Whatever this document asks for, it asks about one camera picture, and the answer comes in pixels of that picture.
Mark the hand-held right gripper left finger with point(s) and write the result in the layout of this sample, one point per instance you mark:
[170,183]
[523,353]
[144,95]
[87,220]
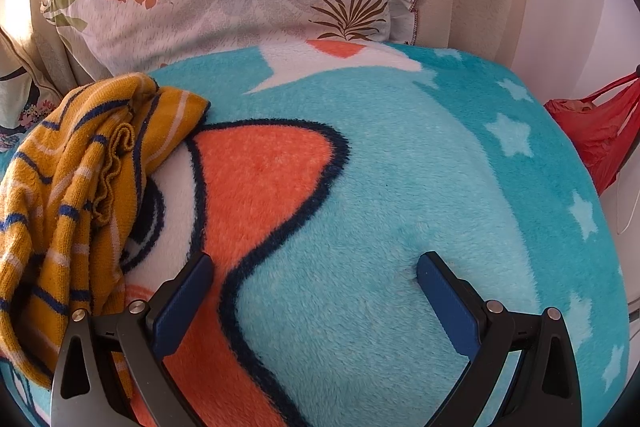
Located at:
[180,302]

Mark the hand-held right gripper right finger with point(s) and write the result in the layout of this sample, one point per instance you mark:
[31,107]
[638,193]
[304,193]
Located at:
[450,302]

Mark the yellow striped knit sweater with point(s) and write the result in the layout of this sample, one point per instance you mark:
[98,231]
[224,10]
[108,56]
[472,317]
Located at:
[65,187]

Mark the turquoise printed fleece blanket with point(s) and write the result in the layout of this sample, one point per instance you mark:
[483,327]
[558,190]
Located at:
[380,187]

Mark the red plastic bag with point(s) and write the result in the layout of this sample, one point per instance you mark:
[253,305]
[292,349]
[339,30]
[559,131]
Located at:
[597,134]

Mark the bird print cushion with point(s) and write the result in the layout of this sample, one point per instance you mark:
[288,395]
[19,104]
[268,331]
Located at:
[20,107]

